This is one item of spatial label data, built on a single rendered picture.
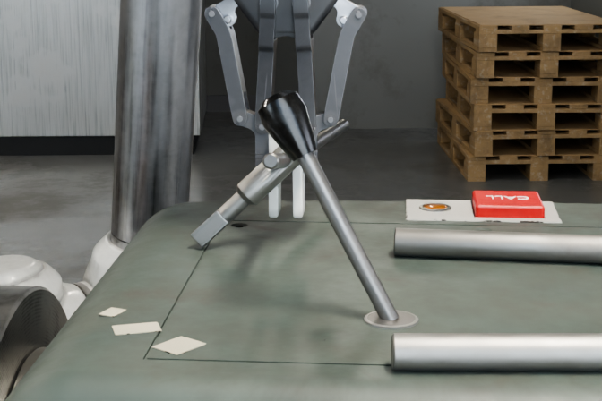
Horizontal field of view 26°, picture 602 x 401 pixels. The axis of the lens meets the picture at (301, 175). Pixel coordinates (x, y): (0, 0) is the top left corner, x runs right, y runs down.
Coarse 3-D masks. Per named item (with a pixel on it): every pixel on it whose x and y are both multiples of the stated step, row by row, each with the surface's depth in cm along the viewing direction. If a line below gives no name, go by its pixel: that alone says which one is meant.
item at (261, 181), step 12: (264, 168) 103; (288, 168) 103; (252, 180) 103; (264, 180) 102; (276, 180) 103; (240, 192) 103; (252, 192) 103; (264, 192) 103; (228, 204) 103; (240, 204) 103; (252, 204) 103; (216, 216) 103; (228, 216) 103; (204, 228) 103; (216, 228) 103; (204, 240) 103
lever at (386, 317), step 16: (304, 160) 87; (320, 176) 87; (320, 192) 86; (336, 208) 86; (336, 224) 86; (352, 240) 86; (352, 256) 86; (368, 272) 86; (368, 288) 86; (384, 304) 86; (368, 320) 86; (384, 320) 86; (400, 320) 86; (416, 320) 86
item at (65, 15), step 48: (0, 0) 754; (48, 0) 755; (96, 0) 756; (0, 48) 760; (48, 48) 761; (96, 48) 762; (0, 96) 766; (48, 96) 767; (96, 96) 768; (0, 144) 776; (48, 144) 777; (96, 144) 778
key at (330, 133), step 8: (344, 120) 126; (328, 128) 121; (336, 128) 122; (344, 128) 124; (320, 136) 117; (328, 136) 118; (336, 136) 121; (320, 144) 115; (264, 160) 93; (272, 160) 93; (280, 160) 95; (288, 160) 101; (272, 168) 94
